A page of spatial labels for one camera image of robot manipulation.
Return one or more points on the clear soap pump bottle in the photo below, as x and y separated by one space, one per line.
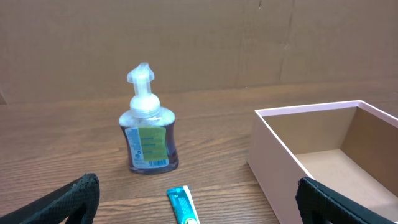
148 127

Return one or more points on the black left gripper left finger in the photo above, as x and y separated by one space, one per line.
76 202

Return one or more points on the teal toothpaste tube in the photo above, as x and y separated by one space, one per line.
182 203

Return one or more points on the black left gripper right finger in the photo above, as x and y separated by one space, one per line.
319 204

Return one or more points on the pink cardboard box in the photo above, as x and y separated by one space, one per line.
348 146

